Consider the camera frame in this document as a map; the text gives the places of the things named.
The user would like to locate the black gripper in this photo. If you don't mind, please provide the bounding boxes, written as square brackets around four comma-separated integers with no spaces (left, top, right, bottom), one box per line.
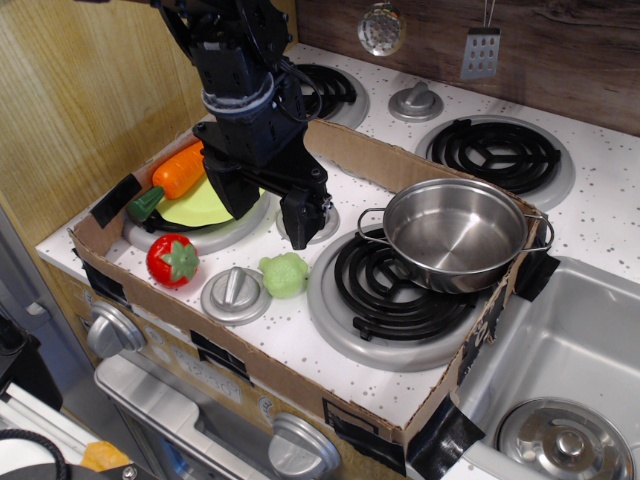
[193,74,332,251]

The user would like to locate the orange toy carrot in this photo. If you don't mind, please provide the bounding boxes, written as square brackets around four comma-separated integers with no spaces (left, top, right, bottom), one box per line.
[127,141,204,222]

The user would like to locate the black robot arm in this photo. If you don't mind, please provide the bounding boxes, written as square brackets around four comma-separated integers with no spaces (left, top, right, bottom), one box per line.
[150,1,331,250]

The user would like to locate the light green plate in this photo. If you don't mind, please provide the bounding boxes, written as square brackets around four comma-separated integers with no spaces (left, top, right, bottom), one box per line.
[156,175,234,227]

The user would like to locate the front left stove burner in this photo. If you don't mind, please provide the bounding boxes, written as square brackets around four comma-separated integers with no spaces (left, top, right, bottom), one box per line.
[123,193,271,255]

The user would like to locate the stove burner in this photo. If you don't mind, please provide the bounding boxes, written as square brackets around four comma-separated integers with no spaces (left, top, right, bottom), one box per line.
[294,64,370,129]
[416,115,576,212]
[123,193,271,255]
[307,229,489,372]

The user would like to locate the middle grey stove knob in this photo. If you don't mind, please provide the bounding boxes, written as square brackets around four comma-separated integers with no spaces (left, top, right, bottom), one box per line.
[275,205,340,245]

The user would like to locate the grey stove knob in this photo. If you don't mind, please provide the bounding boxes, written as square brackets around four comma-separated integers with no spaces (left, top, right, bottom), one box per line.
[388,81,444,123]
[200,267,272,326]
[275,205,340,245]

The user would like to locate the light green toy vegetable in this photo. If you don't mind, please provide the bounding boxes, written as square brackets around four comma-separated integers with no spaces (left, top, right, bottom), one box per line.
[259,252,309,299]

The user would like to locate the front grey stove knob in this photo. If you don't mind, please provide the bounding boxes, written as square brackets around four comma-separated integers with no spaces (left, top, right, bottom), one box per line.
[200,267,272,326]

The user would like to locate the red toy tomato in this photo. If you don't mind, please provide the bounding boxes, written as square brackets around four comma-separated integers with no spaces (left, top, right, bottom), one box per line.
[146,233,199,288]

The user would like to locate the back left stove burner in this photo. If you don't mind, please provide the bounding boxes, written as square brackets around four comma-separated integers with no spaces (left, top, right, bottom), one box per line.
[294,64,370,129]

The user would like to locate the front right stove burner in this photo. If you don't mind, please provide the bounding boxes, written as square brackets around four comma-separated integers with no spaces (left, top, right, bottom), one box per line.
[307,229,489,372]

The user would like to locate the back grey stove knob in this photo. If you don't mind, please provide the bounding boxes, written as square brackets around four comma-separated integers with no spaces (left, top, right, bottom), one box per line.
[388,81,444,123]

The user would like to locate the stainless steel pot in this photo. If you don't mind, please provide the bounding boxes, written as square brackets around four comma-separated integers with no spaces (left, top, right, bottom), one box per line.
[357,178,555,294]

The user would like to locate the cardboard fence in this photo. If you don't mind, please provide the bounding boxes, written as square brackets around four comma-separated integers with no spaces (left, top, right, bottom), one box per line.
[71,120,521,479]

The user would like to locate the hanging metal strainer ladle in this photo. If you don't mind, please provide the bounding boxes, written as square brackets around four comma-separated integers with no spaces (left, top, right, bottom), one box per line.
[357,1,406,57]

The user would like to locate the left oven dial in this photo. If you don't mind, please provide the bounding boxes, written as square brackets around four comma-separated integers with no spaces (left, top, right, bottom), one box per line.
[87,301,146,359]

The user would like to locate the oven dial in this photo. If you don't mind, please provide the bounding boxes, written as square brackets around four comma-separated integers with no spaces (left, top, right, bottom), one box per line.
[87,301,146,359]
[268,412,342,480]

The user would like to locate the back right stove burner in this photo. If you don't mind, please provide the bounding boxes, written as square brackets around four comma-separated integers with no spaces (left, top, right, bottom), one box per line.
[416,115,576,212]

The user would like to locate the right oven dial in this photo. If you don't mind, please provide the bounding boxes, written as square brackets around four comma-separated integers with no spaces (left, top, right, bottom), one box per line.
[268,412,342,480]

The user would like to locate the hanging metal spatula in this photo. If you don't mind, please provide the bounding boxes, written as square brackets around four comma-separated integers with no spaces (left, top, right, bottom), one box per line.
[460,1,501,80]

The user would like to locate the orange yellow object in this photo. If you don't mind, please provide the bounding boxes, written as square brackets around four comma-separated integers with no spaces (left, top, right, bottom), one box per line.
[80,441,131,472]

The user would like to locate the silver sink basin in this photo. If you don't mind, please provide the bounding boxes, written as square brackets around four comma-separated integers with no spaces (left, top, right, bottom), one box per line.
[405,255,640,480]

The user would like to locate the steel pot lid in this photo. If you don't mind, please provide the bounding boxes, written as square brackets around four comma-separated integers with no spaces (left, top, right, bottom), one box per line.
[494,398,635,479]

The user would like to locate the silver oven door handle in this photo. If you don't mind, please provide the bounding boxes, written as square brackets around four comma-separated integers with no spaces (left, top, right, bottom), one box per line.
[94,356,265,479]

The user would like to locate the black cable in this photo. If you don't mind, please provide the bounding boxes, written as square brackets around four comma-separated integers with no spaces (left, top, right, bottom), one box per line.
[0,428,69,480]

